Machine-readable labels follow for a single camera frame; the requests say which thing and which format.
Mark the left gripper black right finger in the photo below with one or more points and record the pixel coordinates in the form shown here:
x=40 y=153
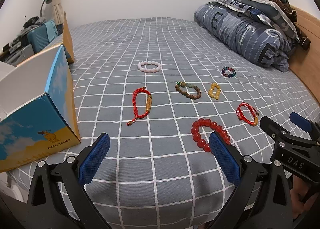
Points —
x=261 y=198

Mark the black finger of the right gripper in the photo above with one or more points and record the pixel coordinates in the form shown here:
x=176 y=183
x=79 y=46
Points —
x=301 y=122
x=275 y=131

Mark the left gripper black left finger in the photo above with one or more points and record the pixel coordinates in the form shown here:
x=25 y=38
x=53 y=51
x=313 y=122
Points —
x=57 y=198

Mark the red cord bracelet amber bead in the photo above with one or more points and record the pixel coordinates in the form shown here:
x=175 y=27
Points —
x=248 y=114

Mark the person's right hand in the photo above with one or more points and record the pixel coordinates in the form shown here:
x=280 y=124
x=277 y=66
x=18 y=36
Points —
x=299 y=190

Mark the wooden headboard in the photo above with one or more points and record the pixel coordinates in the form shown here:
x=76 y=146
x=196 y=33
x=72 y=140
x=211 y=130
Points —
x=305 y=64

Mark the blue and yellow cardboard box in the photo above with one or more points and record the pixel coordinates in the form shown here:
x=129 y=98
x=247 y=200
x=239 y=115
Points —
x=37 y=106

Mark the blue lettered folded duvet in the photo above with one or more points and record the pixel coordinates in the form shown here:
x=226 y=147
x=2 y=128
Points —
x=258 y=43

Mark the stacked patterned pillows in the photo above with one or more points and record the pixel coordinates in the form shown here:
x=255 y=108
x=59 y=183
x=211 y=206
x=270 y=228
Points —
x=260 y=4

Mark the grey checked bed sheet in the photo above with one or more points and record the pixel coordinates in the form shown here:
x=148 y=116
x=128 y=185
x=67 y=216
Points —
x=144 y=82

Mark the grey suitcase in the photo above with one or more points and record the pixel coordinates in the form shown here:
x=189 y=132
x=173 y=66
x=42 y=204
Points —
x=14 y=56

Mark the teal suitcase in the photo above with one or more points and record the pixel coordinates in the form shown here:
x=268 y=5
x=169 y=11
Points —
x=41 y=36

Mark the blue desk lamp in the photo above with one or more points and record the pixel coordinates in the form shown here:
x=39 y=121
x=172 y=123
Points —
x=42 y=5

